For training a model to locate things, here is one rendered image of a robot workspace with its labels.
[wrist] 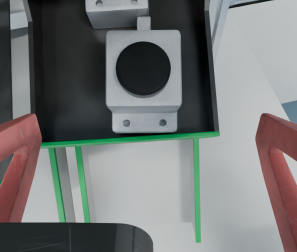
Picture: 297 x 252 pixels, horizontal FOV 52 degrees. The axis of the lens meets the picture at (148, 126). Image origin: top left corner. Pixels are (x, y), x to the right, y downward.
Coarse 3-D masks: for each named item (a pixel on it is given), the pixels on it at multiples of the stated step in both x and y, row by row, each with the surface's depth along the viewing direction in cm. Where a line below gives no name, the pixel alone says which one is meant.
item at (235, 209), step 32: (224, 32) 74; (224, 64) 69; (256, 64) 69; (224, 96) 65; (256, 96) 65; (224, 128) 61; (256, 128) 61; (224, 160) 57; (256, 160) 57; (288, 160) 57; (224, 192) 54; (256, 192) 54; (160, 224) 52; (224, 224) 52; (256, 224) 51
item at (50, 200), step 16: (16, 32) 31; (16, 48) 31; (16, 64) 32; (16, 80) 32; (16, 96) 33; (16, 112) 33; (48, 160) 35; (64, 160) 34; (48, 176) 35; (64, 176) 34; (32, 192) 36; (48, 192) 36; (64, 192) 33; (32, 208) 36; (48, 208) 36; (64, 208) 33
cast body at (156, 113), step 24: (144, 24) 22; (120, 48) 17; (144, 48) 16; (168, 48) 17; (120, 72) 16; (144, 72) 16; (168, 72) 16; (120, 96) 17; (144, 96) 17; (168, 96) 17; (120, 120) 20; (144, 120) 20; (168, 120) 20
